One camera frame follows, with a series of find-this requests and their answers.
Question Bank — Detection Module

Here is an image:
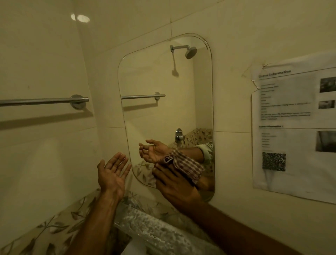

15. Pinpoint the person's right hand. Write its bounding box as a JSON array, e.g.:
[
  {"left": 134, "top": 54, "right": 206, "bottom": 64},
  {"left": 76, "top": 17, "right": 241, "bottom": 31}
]
[{"left": 152, "top": 163, "right": 205, "bottom": 211}]

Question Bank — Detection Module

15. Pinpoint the person's left hand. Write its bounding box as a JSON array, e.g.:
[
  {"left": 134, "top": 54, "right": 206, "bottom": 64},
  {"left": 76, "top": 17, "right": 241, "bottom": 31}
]
[{"left": 97, "top": 152, "right": 132, "bottom": 201}]

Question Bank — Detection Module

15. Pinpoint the checkered cleaning cloth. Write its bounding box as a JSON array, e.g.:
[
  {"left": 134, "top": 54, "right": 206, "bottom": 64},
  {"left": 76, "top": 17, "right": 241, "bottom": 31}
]
[{"left": 164, "top": 149, "right": 205, "bottom": 185}]

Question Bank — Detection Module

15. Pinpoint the person's left forearm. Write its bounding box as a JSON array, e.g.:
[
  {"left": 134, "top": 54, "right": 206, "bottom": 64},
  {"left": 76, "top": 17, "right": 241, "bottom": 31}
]
[{"left": 65, "top": 190, "right": 124, "bottom": 255}]

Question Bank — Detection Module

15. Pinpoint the person's right forearm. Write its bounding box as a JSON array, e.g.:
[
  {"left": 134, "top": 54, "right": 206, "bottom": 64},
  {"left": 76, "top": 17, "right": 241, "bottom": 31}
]
[{"left": 181, "top": 198, "right": 305, "bottom": 255}]

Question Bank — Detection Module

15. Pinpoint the chrome towel bar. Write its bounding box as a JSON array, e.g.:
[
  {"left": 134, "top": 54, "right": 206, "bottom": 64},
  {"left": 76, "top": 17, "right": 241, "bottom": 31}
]
[{"left": 0, "top": 94, "right": 90, "bottom": 110}]

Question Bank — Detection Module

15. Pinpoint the printed paper notice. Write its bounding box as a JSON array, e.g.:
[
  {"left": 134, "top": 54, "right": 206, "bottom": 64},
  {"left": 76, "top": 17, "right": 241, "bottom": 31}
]
[{"left": 242, "top": 51, "right": 336, "bottom": 205}]

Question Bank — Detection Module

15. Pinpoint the rounded wall mirror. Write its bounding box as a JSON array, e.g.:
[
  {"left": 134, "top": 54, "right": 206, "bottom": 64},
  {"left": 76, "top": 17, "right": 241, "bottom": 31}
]
[{"left": 117, "top": 33, "right": 216, "bottom": 202}]

